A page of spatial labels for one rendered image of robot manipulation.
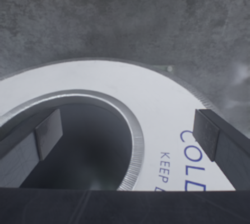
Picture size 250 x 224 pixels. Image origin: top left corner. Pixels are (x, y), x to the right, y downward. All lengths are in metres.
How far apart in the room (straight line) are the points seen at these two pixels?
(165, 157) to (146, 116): 0.17
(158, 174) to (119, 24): 0.88
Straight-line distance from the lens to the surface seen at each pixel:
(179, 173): 0.53
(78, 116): 0.87
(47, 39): 1.31
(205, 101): 0.74
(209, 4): 1.18
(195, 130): 0.17
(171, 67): 1.26
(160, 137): 0.58
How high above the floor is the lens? 1.08
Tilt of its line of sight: 49 degrees down
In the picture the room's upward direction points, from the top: 175 degrees counter-clockwise
